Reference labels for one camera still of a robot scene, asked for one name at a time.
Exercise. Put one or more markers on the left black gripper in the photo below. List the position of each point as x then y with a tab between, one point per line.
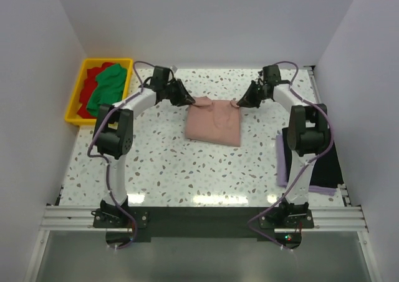
183	97

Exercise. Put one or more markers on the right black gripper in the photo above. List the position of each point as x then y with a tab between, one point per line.
248	101

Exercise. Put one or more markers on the pink t shirt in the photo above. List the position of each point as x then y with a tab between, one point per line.
214	121

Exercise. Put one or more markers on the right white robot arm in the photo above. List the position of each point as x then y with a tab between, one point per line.
309	135

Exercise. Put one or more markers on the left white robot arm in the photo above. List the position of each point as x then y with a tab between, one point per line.
113	134

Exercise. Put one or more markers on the green t shirt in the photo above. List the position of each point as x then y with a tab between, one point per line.
109	89

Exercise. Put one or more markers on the lavender folded t shirt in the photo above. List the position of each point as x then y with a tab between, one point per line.
282	178

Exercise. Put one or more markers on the red t shirt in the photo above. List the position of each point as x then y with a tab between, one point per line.
90	85

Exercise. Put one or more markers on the black folded t shirt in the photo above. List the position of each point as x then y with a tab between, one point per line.
327	171

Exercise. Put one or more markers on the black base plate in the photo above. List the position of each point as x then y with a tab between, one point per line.
142	224

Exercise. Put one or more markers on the aluminium frame rail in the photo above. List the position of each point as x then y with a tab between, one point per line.
66	217

